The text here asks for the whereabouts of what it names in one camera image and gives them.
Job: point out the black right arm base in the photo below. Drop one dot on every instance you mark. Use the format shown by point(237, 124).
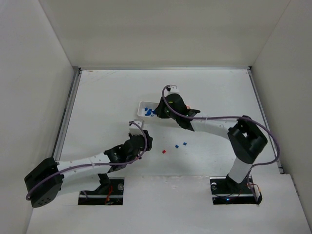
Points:
point(227, 192)

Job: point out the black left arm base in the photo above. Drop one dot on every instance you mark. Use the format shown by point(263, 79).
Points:
point(108, 193)

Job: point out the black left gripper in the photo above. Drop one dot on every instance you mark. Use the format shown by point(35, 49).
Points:
point(145, 138)

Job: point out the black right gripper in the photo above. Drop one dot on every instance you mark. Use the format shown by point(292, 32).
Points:
point(160, 108)

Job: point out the blue lego arch piece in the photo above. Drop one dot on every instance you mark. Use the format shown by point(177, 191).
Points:
point(149, 112)

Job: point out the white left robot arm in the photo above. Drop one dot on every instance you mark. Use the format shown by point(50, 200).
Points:
point(51, 178)

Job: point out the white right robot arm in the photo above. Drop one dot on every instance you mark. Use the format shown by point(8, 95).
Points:
point(246, 139)

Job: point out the white three-compartment sorting tray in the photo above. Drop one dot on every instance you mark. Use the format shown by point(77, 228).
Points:
point(140, 112)

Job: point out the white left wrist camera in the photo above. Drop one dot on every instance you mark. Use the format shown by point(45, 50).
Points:
point(136, 127)

